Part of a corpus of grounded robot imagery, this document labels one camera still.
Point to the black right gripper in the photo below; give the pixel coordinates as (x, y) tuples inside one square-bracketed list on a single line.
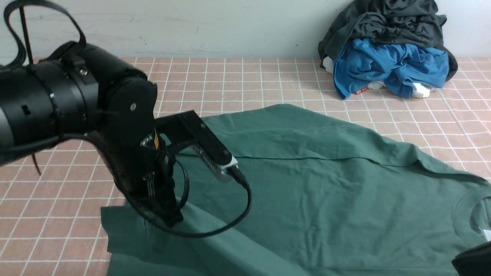
[(474, 262)]

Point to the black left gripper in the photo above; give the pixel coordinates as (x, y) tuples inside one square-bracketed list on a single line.
[(146, 170)]

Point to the green long sleeve shirt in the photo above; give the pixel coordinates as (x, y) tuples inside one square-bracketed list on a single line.
[(330, 198)]

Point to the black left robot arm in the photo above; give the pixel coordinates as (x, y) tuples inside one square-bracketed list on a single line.
[(97, 97)]

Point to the blue crumpled shirt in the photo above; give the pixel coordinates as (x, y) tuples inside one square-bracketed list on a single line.
[(398, 66)]

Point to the pink checkered table cloth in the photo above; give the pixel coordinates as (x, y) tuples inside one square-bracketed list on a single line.
[(50, 223)]

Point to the dark grey crumpled garment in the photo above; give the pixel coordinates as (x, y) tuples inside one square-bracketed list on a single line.
[(391, 22)]

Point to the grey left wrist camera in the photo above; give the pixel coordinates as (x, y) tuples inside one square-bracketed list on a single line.
[(217, 167)]

